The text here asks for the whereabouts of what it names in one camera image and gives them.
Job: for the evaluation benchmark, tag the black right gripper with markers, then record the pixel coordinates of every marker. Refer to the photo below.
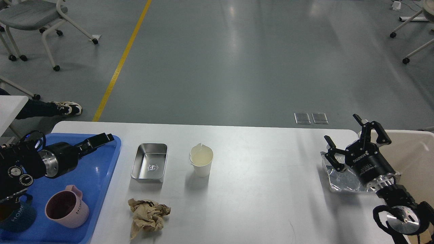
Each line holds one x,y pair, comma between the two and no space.
366,162

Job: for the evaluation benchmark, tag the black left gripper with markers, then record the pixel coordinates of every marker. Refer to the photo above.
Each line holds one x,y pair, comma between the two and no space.
61,158

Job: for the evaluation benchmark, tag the stainless steel rectangular tin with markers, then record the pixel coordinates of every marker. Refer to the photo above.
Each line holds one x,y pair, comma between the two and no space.
150,163

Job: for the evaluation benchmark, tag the pink ribbed mug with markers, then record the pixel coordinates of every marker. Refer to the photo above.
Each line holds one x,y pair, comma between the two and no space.
67,207

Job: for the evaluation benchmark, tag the dark blue HOME mug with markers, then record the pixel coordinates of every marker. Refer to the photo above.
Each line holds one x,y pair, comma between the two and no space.
21,218

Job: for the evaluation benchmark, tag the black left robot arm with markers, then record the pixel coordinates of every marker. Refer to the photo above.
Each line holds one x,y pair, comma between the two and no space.
31,158

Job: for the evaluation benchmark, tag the blue plastic tray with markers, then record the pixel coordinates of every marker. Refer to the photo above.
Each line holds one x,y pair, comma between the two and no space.
92,176

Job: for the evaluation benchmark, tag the aluminium foil tray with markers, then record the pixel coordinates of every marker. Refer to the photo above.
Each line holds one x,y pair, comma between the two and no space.
346,181

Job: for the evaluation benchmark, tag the right floor outlet plate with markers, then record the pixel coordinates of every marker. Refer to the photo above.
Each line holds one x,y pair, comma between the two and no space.
320,118

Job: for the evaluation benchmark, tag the floor outlet plate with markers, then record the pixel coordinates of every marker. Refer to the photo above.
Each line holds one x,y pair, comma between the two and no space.
302,118
320,118

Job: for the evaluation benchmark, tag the beige plastic bin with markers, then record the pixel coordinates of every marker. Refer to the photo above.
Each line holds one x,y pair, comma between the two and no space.
411,154

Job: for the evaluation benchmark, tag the left floor outlet plate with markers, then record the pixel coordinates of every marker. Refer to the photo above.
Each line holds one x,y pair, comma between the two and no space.
302,118

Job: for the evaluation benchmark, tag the person in dark trousers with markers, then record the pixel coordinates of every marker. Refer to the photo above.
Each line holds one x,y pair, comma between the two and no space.
37,108

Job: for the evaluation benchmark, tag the white side table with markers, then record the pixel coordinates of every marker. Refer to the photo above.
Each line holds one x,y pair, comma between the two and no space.
10,106

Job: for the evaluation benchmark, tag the crumpled brown paper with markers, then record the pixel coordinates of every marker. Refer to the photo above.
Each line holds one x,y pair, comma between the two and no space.
147,215

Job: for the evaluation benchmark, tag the white paper cup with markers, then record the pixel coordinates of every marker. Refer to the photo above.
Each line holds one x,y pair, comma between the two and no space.
201,157

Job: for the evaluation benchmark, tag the grey office chair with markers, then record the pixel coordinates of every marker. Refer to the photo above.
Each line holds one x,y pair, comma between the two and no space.
31,15

